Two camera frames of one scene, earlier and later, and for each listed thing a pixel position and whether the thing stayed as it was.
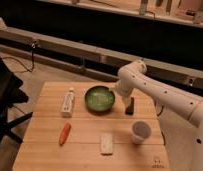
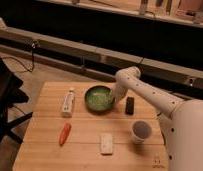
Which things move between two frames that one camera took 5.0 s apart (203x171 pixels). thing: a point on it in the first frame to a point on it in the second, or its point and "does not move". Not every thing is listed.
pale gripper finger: x=126 y=100 to x=114 y=98
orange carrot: x=64 y=134 does not move
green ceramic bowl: x=99 y=99 does not move
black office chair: x=8 y=93 does not move
